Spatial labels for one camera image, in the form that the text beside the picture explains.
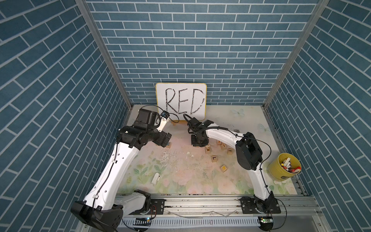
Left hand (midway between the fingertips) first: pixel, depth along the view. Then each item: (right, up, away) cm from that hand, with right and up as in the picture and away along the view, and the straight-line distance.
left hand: (166, 132), depth 72 cm
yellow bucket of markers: (+64, -19, +6) cm, 67 cm away
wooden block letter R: (-2, -11, +23) cm, 26 cm away
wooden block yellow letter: (+32, -23, +13) cm, 41 cm away
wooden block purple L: (+27, -18, +17) cm, 36 cm away
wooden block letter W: (+23, -13, +20) cm, 34 cm away
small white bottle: (-7, -27, +8) cm, 29 cm away
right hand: (+15, -11, +22) cm, 28 cm away
